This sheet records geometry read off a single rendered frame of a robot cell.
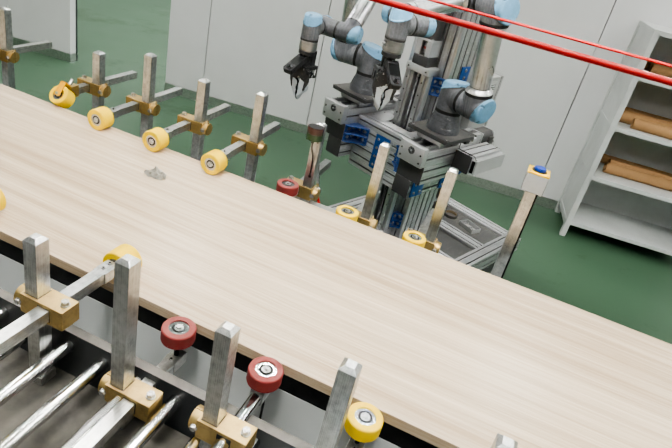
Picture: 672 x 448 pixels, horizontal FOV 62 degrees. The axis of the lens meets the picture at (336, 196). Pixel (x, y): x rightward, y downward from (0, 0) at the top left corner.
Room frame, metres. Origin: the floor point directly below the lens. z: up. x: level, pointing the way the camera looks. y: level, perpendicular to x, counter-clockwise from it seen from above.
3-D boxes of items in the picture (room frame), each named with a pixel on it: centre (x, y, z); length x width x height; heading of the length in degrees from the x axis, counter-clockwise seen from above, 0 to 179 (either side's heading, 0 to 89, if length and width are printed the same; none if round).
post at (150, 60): (2.13, 0.83, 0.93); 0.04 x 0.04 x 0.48; 74
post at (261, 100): (1.99, 0.35, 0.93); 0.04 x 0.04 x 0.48; 74
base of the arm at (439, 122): (2.46, -0.40, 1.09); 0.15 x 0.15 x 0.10
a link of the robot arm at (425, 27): (2.07, -0.14, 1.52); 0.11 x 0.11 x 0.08; 42
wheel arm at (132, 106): (2.17, 0.87, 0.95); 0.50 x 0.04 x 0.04; 164
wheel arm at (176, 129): (2.10, 0.63, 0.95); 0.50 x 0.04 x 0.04; 164
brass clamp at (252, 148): (2.00, 0.37, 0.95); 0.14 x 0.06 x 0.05; 74
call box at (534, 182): (1.72, -0.62, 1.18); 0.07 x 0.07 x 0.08; 74
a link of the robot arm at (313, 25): (2.36, 0.26, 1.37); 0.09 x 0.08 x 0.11; 162
